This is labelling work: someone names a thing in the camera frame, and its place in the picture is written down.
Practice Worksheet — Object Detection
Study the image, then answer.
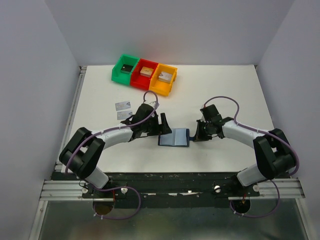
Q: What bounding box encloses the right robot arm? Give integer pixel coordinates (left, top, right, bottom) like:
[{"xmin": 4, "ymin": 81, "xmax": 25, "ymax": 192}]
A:
[{"xmin": 193, "ymin": 104, "xmax": 297, "ymax": 196}]

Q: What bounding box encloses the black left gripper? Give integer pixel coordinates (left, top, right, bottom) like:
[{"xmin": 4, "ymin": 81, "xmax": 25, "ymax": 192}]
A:
[{"xmin": 142, "ymin": 113, "xmax": 173, "ymax": 137}]

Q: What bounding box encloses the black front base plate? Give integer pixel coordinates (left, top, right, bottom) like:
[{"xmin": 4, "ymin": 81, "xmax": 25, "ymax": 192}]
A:
[{"xmin": 51, "ymin": 171, "xmax": 288, "ymax": 210}]

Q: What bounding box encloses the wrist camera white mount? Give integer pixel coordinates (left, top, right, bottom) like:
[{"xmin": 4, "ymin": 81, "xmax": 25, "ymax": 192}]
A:
[
  {"xmin": 146, "ymin": 100, "xmax": 160, "ymax": 110},
  {"xmin": 200, "ymin": 105, "xmax": 207, "ymax": 122}
]

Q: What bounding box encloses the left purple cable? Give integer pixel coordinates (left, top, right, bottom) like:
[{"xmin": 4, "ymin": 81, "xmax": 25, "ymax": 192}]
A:
[{"xmin": 65, "ymin": 91, "xmax": 161, "ymax": 176}]

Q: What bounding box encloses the red plastic bin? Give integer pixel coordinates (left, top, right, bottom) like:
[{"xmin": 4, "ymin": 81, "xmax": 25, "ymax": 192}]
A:
[{"xmin": 130, "ymin": 58, "xmax": 159, "ymax": 90}]

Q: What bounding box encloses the aluminium table edge rail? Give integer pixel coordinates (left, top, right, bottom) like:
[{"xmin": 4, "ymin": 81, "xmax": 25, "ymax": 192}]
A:
[{"xmin": 53, "ymin": 65, "xmax": 88, "ymax": 172}]

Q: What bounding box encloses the silver credit card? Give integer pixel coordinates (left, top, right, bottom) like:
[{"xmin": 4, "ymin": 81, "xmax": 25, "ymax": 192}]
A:
[
  {"xmin": 115, "ymin": 101, "xmax": 131, "ymax": 112},
  {"xmin": 116, "ymin": 110, "xmax": 133, "ymax": 120}
]

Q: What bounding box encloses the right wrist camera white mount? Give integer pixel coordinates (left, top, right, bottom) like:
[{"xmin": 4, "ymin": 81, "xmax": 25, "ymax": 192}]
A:
[{"xmin": 200, "ymin": 105, "xmax": 207, "ymax": 122}]

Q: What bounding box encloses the wooden block in red bin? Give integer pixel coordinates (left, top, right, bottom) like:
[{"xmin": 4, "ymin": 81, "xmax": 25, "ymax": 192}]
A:
[{"xmin": 140, "ymin": 66, "xmax": 154, "ymax": 78}]

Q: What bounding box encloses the yellow plastic bin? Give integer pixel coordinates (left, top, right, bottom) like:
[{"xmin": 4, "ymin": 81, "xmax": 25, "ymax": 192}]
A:
[{"xmin": 149, "ymin": 63, "xmax": 178, "ymax": 97}]

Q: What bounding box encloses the black block in green bin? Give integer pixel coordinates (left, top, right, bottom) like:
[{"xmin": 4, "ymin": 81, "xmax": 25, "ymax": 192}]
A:
[{"xmin": 121, "ymin": 64, "xmax": 133, "ymax": 74}]

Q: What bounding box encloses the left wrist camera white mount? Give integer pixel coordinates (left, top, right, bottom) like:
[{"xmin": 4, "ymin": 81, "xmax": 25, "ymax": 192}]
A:
[{"xmin": 146, "ymin": 100, "xmax": 160, "ymax": 110}]

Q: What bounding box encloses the blue leather card holder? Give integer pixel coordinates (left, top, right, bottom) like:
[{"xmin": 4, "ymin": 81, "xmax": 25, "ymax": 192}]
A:
[{"xmin": 158, "ymin": 128, "xmax": 194, "ymax": 148}]

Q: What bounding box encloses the green plastic bin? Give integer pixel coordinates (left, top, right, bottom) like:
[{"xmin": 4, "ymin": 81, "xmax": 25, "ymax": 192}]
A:
[{"xmin": 111, "ymin": 54, "xmax": 140, "ymax": 86}]

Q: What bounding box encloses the grey block in yellow bin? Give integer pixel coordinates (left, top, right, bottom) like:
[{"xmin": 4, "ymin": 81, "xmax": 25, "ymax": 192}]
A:
[{"xmin": 158, "ymin": 71, "xmax": 173, "ymax": 83}]

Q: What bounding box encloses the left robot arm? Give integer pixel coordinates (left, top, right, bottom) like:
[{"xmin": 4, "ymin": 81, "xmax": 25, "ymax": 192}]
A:
[{"xmin": 58, "ymin": 103, "xmax": 172, "ymax": 198}]

